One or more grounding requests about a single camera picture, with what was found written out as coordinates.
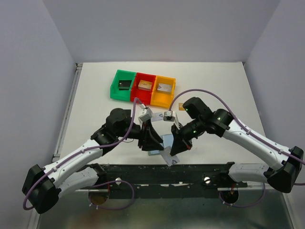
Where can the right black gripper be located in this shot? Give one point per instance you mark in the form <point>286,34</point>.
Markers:
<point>178,136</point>

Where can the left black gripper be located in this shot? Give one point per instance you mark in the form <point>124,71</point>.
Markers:
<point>144,135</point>

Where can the silver VIP card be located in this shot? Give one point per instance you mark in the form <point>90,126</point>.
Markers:
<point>157,117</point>
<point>169,160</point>

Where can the gold VIP card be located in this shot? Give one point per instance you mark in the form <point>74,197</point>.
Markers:
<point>181,108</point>

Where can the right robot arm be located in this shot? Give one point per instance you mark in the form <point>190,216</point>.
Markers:
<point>281,165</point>

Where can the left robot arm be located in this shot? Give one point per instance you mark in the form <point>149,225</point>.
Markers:
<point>44,186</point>

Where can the silver card stack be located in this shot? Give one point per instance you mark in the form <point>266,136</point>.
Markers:
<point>164,88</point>

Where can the tan card stack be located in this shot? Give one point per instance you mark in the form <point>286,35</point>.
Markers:
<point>145,85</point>

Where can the black card stack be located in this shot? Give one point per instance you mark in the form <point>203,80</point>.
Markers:
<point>124,84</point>

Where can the yellow plastic bin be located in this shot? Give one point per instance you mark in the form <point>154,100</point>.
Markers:
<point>162,99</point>

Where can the red plastic bin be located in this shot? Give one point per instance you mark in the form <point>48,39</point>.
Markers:
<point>137,91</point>

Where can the green plastic bin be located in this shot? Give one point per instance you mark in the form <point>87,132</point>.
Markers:
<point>117,94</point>

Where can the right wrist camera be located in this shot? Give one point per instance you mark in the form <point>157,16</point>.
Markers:
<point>171,116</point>

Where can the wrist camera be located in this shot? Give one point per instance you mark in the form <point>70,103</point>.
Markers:
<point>145,114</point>
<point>171,116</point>

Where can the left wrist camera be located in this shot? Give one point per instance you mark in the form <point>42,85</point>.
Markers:
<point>145,114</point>

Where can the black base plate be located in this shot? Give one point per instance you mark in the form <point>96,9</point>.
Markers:
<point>152,181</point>

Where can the aluminium frame rail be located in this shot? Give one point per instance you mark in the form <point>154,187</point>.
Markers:
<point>58,148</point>

